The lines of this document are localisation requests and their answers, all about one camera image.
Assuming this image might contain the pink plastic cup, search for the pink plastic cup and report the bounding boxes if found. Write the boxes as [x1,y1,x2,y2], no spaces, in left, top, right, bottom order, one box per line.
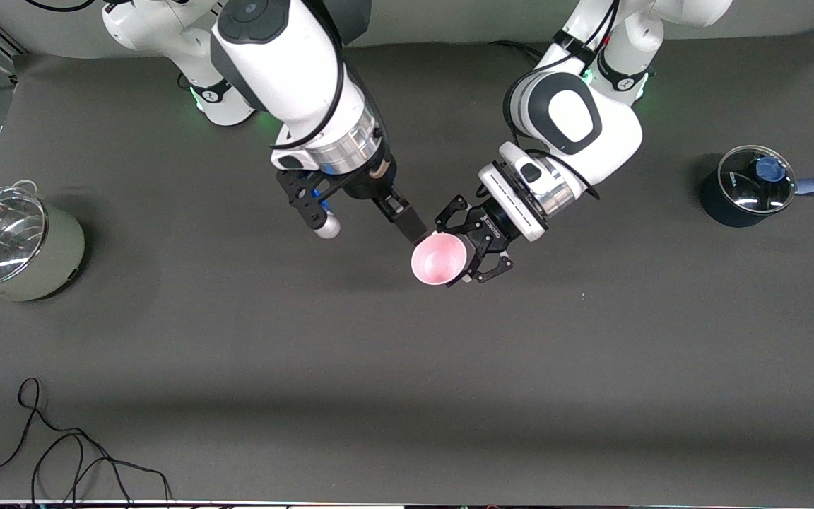
[411,230,470,288]

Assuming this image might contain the dark grey table mat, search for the dark grey table mat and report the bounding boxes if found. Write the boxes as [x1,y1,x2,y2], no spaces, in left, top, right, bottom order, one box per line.
[0,25,814,505]

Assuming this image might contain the dark blue saucepan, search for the dark blue saucepan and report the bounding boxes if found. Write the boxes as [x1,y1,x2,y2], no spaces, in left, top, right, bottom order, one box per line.
[700,145,814,228]

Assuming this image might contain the glass lid with blue knob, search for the glass lid with blue knob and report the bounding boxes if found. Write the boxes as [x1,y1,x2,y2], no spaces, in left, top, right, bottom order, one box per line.
[718,145,798,213]

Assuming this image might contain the sage green cooking pot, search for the sage green cooking pot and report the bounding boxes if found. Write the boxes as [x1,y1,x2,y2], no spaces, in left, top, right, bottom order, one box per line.
[0,180,87,306]

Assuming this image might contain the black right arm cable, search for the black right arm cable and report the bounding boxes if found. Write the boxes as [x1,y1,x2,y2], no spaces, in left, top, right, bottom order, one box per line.
[269,0,348,151]

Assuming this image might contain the black left arm base cables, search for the black left arm base cables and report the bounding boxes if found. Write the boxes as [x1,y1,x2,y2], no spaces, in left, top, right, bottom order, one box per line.
[488,40,545,64]

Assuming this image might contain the thin black loose cable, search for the thin black loose cable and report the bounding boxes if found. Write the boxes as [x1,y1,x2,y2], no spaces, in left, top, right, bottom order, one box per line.
[0,377,172,505]

